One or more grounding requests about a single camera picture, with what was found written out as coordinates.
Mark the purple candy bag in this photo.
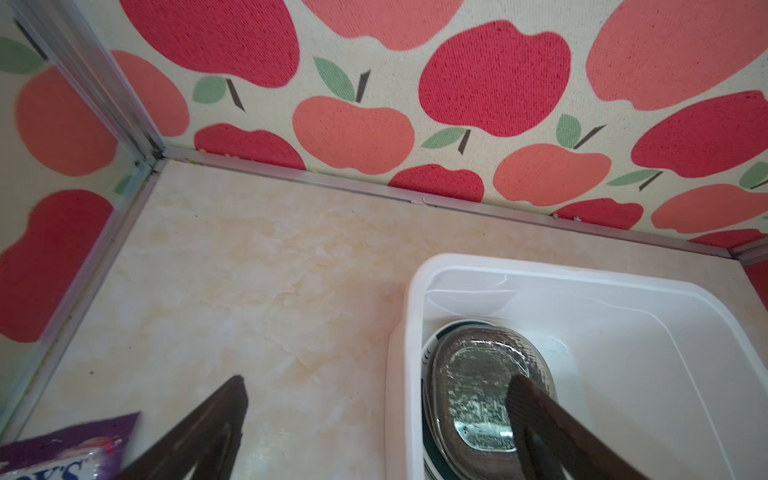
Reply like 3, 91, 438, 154
1, 412, 140, 480

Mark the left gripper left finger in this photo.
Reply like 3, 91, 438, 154
116, 375, 248, 479

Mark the white plastic bin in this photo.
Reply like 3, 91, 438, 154
385, 254, 767, 479

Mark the left aluminium corner post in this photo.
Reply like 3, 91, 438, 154
9, 0, 165, 170

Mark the clear glass plate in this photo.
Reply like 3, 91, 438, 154
426, 324, 557, 479

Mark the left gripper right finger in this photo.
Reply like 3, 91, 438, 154
505, 375, 645, 479

